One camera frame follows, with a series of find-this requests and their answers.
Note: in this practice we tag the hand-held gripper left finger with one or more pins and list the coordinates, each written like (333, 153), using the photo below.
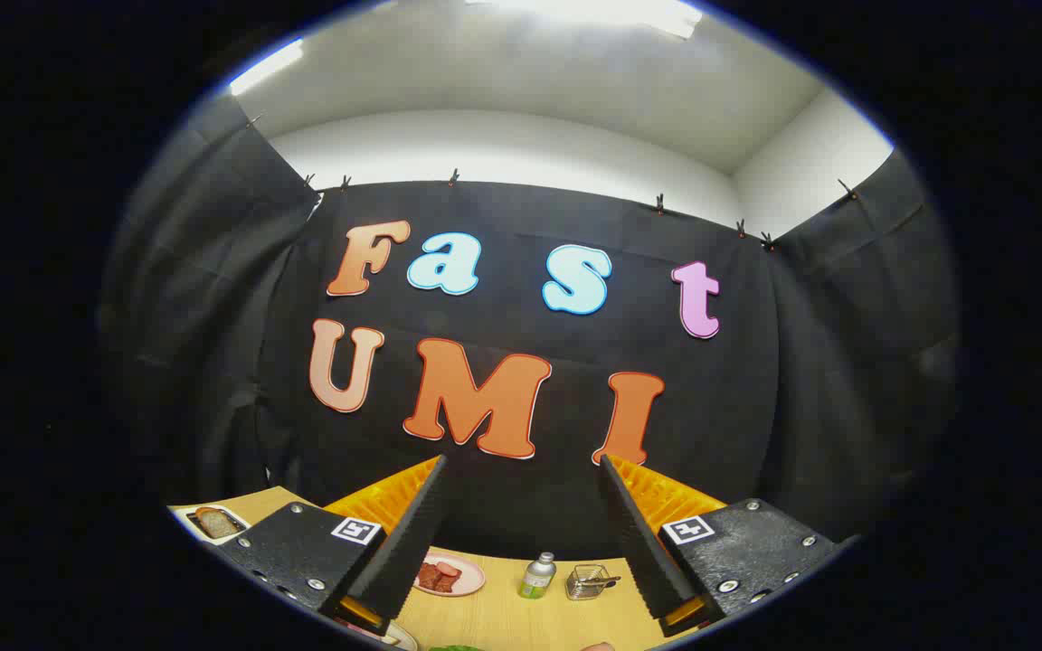
(408, 551)

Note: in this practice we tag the round white plate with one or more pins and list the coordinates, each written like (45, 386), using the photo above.
(402, 638)

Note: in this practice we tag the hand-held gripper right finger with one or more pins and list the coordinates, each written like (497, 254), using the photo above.
(648, 561)

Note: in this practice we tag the green lettuce leaf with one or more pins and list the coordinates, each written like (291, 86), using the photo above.
(455, 648)

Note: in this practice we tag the toasted bread slice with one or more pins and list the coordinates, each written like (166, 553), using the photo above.
(213, 522)

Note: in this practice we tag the white toaster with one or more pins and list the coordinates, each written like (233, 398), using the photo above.
(179, 515)

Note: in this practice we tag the brown meat piece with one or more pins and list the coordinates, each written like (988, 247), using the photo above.
(433, 580)

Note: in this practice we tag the pink plate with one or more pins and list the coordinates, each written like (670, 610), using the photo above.
(471, 580)

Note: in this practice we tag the green label metal bottle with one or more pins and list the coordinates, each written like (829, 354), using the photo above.
(536, 580)

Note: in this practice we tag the ceiling light panel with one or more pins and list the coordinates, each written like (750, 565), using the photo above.
(611, 14)

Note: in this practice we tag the row of black cloth clips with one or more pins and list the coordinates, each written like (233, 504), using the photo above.
(454, 176)

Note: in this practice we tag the small red sausage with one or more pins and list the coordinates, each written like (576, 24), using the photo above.
(449, 568)

